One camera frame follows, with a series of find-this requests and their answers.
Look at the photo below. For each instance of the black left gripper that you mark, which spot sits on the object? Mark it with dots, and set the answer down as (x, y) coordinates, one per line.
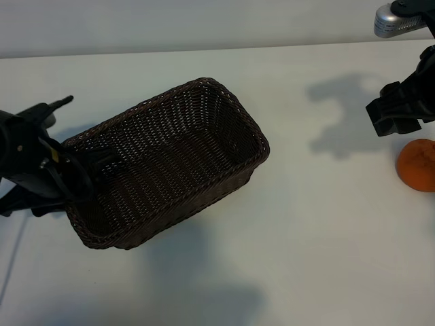
(44, 183)

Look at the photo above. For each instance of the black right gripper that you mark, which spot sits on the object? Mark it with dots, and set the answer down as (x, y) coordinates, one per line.
(408, 102)

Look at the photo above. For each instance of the orange fruit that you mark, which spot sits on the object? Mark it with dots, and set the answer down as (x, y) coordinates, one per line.
(419, 166)

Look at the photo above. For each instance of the dark brown woven basket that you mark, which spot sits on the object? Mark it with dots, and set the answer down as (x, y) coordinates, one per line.
(170, 153)

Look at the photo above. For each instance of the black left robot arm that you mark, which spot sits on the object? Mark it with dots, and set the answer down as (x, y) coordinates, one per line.
(17, 142)

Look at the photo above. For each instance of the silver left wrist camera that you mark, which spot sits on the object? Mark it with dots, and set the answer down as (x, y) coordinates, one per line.
(50, 120)

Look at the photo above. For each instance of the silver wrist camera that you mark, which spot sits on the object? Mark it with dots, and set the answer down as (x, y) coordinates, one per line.
(396, 22)
(50, 120)

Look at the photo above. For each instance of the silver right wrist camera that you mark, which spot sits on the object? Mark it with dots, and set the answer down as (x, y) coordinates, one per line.
(396, 22)

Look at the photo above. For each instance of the black right camera mount bracket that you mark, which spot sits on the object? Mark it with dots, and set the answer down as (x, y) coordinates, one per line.
(413, 6)

